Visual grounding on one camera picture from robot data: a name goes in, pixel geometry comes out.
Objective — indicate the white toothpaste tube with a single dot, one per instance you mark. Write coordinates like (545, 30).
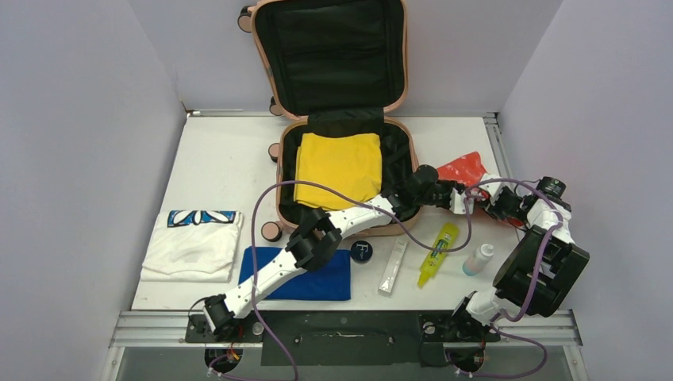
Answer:
(393, 266)

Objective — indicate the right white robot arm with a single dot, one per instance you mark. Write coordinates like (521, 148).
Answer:
(542, 268)

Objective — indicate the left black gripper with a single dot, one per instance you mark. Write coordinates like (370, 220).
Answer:
(448, 186)

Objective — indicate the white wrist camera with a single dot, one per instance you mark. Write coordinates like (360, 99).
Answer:
(490, 187)
(460, 203)

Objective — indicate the small white teal bottle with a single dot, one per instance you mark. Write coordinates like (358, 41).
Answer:
(477, 261)

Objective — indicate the blue folded towel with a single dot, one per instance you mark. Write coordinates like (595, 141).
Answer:
(330, 283)

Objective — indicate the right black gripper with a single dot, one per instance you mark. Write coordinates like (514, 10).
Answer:
(494, 208)

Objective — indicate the aluminium frame rail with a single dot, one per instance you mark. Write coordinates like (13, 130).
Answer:
(221, 160)

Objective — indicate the white folded shirt blue print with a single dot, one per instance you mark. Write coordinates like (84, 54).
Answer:
(192, 246)

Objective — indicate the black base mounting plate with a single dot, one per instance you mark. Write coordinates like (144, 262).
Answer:
(334, 338)

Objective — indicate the yellow green bottle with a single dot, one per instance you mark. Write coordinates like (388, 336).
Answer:
(445, 239)

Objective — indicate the pink open suitcase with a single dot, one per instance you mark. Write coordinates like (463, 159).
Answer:
(336, 68)

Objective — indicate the red white patterned cloth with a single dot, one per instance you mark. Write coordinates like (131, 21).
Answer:
(468, 170)

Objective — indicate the round dark blue tin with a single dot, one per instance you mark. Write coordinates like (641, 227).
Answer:
(361, 252)

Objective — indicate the yellow cloth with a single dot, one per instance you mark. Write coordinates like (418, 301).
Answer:
(352, 166)

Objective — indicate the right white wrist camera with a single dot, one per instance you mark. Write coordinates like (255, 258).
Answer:
(490, 187)

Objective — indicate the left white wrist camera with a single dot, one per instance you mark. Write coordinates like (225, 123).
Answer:
(460, 203)

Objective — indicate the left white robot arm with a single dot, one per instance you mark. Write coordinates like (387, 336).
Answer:
(314, 242)

